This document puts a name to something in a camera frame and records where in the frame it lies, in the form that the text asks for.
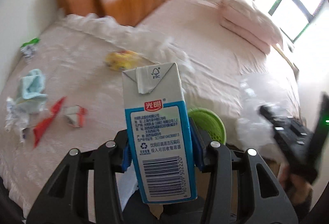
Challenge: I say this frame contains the green wrapper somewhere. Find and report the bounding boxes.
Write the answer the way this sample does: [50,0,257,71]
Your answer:
[20,38,41,59]

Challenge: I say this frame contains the green round bin lid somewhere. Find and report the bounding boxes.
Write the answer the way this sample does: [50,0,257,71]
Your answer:
[188,108,227,146]

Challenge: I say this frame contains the red white crumpled wrapper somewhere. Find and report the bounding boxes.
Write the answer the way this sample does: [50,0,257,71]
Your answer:
[63,105,88,128]

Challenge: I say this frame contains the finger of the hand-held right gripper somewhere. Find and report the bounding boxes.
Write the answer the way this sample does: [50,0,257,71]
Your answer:
[258,105,313,156]

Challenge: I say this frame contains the window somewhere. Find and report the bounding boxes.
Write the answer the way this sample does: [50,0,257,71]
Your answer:
[267,0,326,43]

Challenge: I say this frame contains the pink bed sheet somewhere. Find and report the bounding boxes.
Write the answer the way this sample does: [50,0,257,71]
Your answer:
[136,0,302,149]

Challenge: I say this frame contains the yellow snack wrapper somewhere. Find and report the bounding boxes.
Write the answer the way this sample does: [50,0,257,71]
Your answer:
[104,50,141,71]

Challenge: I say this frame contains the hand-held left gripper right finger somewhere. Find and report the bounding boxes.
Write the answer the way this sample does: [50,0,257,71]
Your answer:
[189,117,299,224]

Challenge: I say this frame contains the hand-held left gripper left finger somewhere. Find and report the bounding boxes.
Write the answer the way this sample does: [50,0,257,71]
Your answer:
[27,130,132,224]

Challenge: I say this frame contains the white and blue milk carton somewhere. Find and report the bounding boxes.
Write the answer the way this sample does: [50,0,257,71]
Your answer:
[122,62,198,205]

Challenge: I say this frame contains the pink folded pillows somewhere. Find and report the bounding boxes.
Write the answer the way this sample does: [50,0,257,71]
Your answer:
[218,0,284,54]

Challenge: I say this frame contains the white paper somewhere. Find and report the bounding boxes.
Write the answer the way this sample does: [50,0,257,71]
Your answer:
[5,97,32,144]

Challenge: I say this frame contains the light blue cloth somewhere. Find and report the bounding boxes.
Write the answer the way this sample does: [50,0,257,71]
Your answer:
[17,69,48,114]

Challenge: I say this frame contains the clear plastic bag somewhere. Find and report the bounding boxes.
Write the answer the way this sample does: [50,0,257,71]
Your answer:
[236,75,302,163]

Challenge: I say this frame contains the red paper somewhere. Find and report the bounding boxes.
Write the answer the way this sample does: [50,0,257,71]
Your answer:
[33,96,67,148]

